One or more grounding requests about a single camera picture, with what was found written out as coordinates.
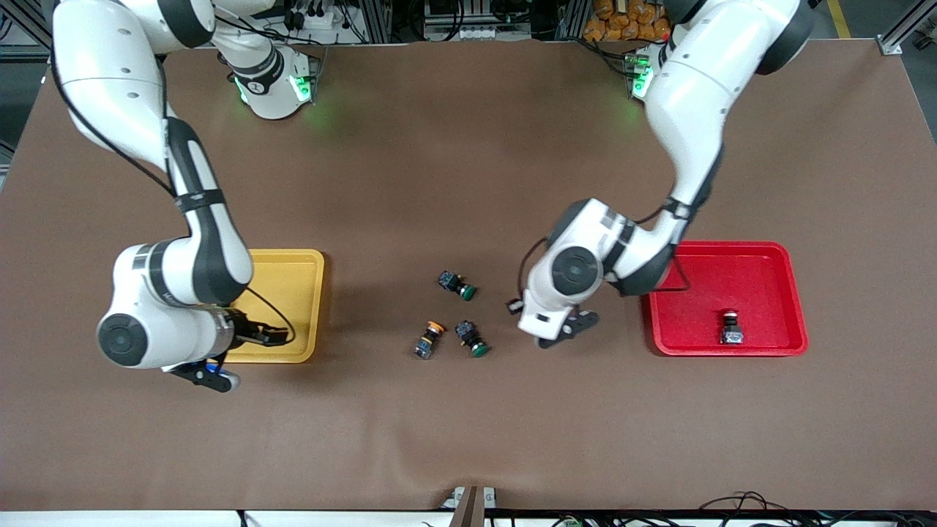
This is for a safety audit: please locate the yellow plastic tray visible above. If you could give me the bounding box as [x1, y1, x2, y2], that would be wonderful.
[220, 249, 325, 364]

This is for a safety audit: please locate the brown table cover mat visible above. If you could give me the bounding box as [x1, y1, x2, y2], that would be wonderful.
[0, 40, 937, 512]

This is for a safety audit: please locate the red plastic tray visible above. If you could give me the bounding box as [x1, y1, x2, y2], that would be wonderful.
[643, 241, 810, 357]

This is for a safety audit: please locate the bag of orange items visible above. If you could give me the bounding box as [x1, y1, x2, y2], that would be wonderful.
[583, 0, 671, 42]

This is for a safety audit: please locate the white power strip with plugs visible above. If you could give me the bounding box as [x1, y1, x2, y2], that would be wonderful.
[282, 0, 348, 31]

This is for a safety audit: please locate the green push button switch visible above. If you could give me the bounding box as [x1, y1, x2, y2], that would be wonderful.
[455, 320, 490, 359]
[438, 270, 477, 302]

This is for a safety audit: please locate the metal table clamp bracket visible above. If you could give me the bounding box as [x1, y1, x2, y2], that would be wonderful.
[441, 485, 499, 512]

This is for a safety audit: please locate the brown camera stand post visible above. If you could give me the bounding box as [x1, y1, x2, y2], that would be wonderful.
[452, 487, 485, 527]

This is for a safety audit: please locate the black cable bundle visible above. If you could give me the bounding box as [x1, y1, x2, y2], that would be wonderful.
[695, 490, 937, 527]

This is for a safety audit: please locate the aluminium frame post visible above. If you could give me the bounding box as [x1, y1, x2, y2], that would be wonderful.
[362, 0, 392, 43]
[556, 0, 586, 42]

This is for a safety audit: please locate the aluminium frame profile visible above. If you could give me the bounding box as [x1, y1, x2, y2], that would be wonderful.
[878, 0, 937, 56]
[0, 0, 59, 67]

